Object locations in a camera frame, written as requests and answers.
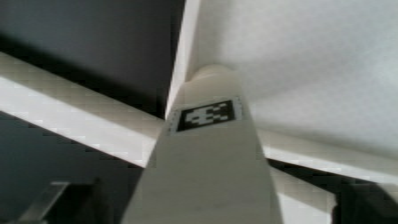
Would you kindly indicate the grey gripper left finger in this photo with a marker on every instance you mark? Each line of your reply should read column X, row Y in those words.
column 62, row 206

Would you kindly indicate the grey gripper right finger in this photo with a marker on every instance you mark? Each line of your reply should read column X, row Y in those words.
column 366, row 206

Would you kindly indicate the white front fence bar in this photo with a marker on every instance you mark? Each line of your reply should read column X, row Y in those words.
column 107, row 125

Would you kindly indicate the white desk leg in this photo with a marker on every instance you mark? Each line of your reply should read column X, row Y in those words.
column 204, row 185

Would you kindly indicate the white desk top tray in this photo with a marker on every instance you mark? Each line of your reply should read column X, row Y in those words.
column 311, row 50

